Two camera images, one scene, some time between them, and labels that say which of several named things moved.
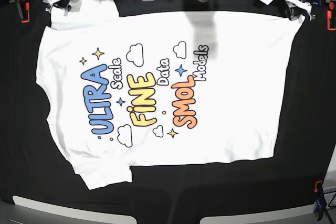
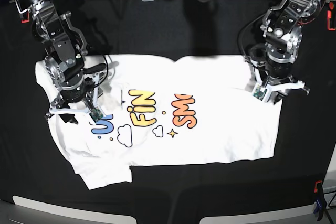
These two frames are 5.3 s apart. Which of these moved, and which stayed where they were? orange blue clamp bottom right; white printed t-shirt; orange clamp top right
Moved: white printed t-shirt
Stayed: orange blue clamp bottom right; orange clamp top right
